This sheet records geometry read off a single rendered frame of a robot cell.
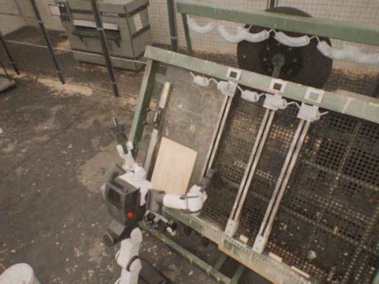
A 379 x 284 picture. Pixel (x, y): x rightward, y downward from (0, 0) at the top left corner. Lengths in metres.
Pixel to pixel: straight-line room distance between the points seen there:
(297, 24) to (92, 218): 2.99
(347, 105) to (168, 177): 1.49
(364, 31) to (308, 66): 0.46
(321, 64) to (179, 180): 1.45
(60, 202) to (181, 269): 1.83
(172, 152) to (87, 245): 1.62
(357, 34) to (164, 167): 1.74
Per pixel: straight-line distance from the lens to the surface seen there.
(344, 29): 2.28
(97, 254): 3.51
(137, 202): 2.06
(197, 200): 1.90
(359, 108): 1.94
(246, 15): 2.50
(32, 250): 3.85
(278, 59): 2.51
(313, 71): 2.50
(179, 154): 2.47
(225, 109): 2.21
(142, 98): 2.67
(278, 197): 2.10
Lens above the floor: 2.89
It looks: 40 degrees down
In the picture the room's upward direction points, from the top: 4 degrees counter-clockwise
